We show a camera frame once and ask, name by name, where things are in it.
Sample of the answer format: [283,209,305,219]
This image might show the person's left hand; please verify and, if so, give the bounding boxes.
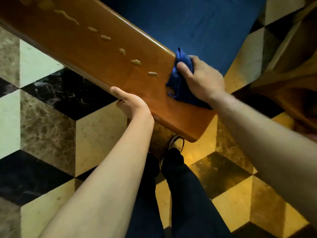
[110,86,153,121]

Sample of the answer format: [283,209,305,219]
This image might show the brown wooden furniture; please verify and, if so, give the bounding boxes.
[250,0,317,142]

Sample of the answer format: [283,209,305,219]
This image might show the trail of liquid drops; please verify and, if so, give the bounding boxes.
[18,0,159,78]

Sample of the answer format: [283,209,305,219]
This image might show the person's right forearm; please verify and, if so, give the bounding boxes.
[209,90,317,229]

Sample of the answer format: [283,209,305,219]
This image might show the person's left forearm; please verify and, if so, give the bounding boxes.
[38,110,155,238]

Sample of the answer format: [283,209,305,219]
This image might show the person's right hand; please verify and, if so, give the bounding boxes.
[176,55,226,104]

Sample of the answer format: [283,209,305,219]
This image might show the brown wooden board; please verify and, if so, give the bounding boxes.
[0,0,218,143]

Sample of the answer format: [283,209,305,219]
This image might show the blue cleaning cloth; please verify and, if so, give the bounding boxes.
[165,48,212,110]

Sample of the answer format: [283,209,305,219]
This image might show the person's dark trousers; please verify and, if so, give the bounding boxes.
[126,148,234,238]

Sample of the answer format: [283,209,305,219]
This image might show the person's black and white shoe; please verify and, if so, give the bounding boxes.
[159,135,185,169]

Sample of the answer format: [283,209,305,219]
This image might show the blue mattress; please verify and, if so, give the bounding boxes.
[96,0,269,76]

